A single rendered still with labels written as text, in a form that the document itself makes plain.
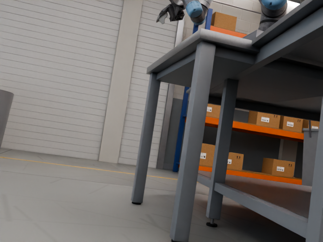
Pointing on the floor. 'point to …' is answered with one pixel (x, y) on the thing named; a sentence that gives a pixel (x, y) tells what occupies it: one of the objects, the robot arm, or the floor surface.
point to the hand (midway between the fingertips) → (167, 19)
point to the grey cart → (309, 154)
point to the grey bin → (4, 111)
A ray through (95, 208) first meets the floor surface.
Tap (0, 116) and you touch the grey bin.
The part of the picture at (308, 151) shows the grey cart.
